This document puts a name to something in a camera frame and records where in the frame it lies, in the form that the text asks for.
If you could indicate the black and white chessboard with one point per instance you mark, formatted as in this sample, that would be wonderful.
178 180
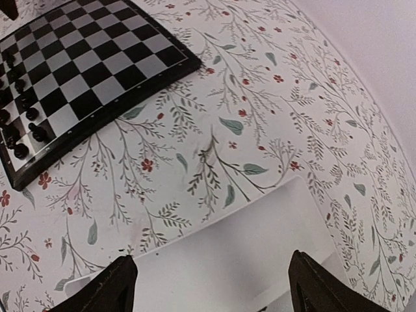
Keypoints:
84 64

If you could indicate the black chess pawn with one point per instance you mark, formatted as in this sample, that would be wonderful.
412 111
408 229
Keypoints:
19 86
9 59
31 113
25 100
4 116

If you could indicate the black chess piece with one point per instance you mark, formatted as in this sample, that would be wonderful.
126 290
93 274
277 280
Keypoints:
12 135
21 151
38 133

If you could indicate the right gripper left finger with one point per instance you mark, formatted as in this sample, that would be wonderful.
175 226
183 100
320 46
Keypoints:
111 290

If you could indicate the white plastic compartment tray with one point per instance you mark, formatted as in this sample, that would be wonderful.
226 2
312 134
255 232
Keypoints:
241 262

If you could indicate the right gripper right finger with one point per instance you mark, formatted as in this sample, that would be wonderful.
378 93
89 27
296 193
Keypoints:
313 288

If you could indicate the floral patterned table mat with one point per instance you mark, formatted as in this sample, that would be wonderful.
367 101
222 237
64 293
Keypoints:
273 100

